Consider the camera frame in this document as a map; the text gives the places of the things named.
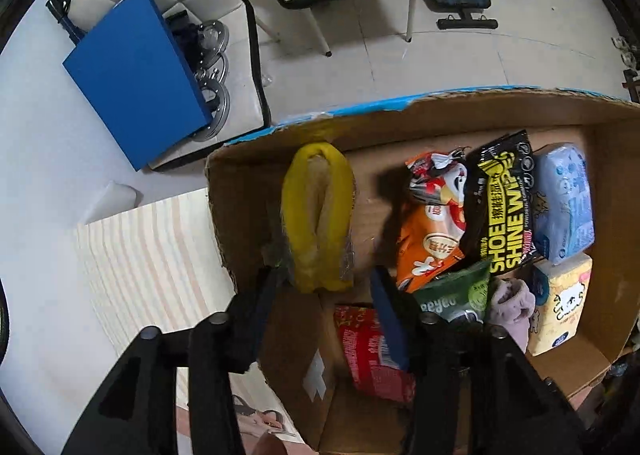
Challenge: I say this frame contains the white quilted chair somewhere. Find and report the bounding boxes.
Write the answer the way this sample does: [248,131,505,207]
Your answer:
[47,0,271,171]

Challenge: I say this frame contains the striped table cloth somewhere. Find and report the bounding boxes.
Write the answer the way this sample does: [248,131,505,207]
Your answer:
[72,186,239,361]

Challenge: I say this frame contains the yellow cartoon tissue pack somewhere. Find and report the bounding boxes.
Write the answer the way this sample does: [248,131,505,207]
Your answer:
[527,253,592,357]

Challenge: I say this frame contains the green wipes packet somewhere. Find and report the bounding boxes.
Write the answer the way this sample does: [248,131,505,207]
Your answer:
[412,260,490,323]

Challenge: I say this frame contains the blue foam board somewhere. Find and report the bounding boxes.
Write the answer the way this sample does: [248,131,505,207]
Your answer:
[63,0,213,170]

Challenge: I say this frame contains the orange snack packet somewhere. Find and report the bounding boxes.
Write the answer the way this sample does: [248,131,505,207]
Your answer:
[396,147,468,293]

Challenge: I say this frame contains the red snack packet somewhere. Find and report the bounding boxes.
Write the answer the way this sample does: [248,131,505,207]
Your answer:
[333,305,416,404]

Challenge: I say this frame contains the chrome weight plates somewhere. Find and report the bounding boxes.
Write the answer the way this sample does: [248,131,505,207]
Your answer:
[192,19,230,142]

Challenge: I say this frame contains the blue printed cardboard box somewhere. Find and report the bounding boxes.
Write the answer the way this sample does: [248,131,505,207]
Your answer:
[205,86,639,454]

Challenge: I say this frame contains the blue tissue pack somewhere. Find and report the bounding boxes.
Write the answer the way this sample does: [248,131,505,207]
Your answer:
[533,143,594,265]

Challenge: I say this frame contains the black shoe shine wipes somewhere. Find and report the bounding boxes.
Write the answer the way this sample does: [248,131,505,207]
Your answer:
[462,130,536,276]

